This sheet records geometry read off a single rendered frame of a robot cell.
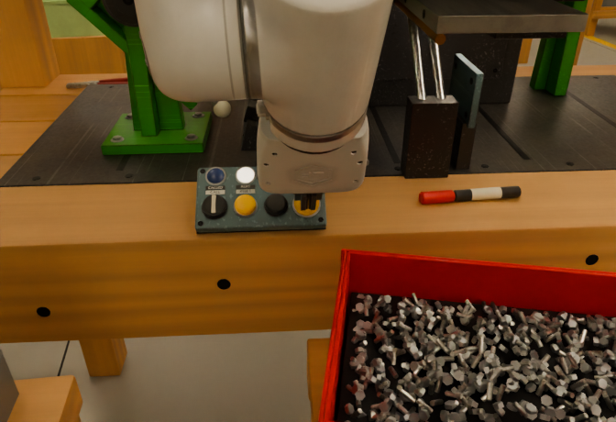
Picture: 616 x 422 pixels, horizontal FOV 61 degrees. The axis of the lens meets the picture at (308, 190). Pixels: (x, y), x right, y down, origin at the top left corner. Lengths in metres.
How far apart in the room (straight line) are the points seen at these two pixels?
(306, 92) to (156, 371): 1.43
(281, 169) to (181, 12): 0.19
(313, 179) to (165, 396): 1.23
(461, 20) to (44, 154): 0.61
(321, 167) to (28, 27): 0.87
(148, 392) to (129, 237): 1.07
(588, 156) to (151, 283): 0.64
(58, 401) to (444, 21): 0.52
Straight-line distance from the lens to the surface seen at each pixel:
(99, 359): 1.69
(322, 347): 0.61
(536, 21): 0.62
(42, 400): 0.55
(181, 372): 1.69
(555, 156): 0.86
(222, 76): 0.33
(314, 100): 0.35
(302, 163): 0.45
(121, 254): 0.64
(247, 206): 0.59
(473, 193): 0.69
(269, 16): 0.31
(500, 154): 0.83
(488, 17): 0.60
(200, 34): 0.33
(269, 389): 1.61
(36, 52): 1.24
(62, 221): 0.69
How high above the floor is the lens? 1.24
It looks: 30 degrees down
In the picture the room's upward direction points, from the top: straight up
